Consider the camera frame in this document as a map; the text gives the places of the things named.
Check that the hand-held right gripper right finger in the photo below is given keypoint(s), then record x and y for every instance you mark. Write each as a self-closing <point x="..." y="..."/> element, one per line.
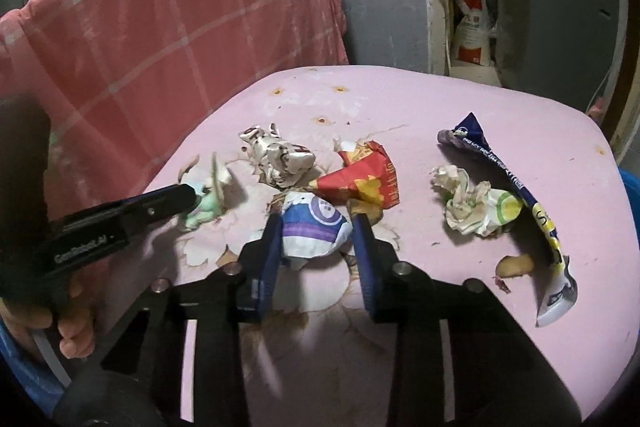
<point x="365" y="272"/>

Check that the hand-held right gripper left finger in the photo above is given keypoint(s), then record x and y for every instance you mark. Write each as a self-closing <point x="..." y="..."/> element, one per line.
<point x="267" y="264"/>

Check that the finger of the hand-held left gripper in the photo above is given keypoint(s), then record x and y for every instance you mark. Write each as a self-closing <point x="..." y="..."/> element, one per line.
<point x="160" y="207"/>

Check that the pale green wrapper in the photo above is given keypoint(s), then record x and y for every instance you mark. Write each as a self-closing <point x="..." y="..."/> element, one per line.
<point x="207" y="207"/>

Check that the white purple wrapper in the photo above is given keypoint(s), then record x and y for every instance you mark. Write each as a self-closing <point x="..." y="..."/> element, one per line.
<point x="315" y="227"/>

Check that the long blue snack wrapper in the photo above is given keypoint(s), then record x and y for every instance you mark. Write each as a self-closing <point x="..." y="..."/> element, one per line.
<point x="492" y="152"/>

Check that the blue plastic basin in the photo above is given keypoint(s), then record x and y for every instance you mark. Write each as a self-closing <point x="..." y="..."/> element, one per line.
<point x="631" y="197"/>

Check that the person's left hand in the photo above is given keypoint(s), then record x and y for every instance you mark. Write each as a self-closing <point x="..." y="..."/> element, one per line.
<point x="77" y="332"/>

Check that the red yellow crumpled wrapper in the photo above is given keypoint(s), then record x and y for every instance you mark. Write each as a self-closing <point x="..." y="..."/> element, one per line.
<point x="360" y="179"/>

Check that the white brown crumpled wrapper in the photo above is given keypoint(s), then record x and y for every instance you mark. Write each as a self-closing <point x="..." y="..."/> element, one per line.
<point x="280" y="157"/>

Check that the white green crumpled wrapper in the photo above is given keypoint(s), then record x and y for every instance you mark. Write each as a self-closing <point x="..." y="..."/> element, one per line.
<point x="470" y="207"/>

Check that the tan peel piece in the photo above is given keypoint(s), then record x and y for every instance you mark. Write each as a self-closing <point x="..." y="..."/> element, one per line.
<point x="515" y="264"/>

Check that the pink checked cloth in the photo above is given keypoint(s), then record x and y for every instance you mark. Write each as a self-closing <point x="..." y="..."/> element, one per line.
<point x="150" y="32"/>

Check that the pink floral table cover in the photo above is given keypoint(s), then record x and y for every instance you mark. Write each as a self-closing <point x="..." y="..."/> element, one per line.
<point x="450" y="97"/>

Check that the white red sack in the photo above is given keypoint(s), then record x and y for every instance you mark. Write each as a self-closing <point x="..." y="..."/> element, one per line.
<point x="470" y="42"/>

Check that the pink plastic item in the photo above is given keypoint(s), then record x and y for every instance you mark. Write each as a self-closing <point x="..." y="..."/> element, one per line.
<point x="597" y="111"/>

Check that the grey refrigerator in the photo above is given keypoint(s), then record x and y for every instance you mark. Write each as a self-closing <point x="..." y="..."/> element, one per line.
<point x="550" y="7"/>

